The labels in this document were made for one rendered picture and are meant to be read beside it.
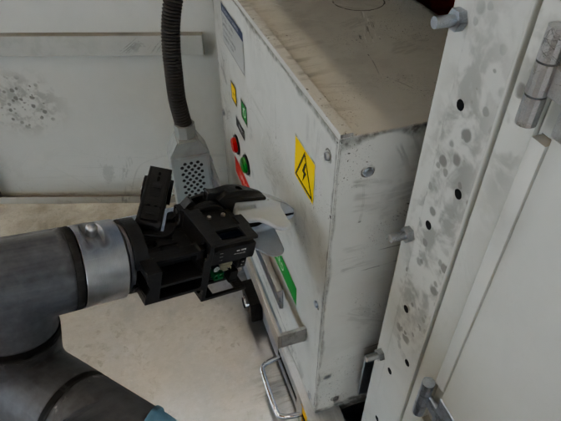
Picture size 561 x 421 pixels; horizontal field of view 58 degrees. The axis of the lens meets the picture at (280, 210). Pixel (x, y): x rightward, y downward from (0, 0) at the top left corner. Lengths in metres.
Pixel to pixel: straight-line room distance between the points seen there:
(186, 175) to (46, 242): 0.51
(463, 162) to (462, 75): 0.06
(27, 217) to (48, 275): 2.24
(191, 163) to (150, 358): 0.35
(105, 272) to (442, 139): 0.29
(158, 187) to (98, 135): 0.65
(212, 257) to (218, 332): 0.49
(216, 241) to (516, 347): 0.26
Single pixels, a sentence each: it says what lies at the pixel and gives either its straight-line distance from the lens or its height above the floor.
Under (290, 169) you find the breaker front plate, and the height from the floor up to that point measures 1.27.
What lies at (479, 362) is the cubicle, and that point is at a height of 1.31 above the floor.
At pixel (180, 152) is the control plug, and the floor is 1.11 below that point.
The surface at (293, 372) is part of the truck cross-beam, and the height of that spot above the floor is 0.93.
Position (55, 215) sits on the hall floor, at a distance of 2.64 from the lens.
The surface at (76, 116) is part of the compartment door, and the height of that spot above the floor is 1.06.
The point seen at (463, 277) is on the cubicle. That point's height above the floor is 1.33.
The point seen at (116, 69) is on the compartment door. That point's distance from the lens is 1.09.
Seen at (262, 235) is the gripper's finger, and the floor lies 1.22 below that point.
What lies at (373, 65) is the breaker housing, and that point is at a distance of 0.54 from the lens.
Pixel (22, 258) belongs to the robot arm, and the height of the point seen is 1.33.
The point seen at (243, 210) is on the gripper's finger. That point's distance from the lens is 0.54.
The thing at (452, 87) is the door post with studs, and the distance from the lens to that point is 0.37.
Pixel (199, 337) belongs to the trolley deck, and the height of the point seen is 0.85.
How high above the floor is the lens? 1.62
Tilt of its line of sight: 42 degrees down
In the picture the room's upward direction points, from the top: straight up
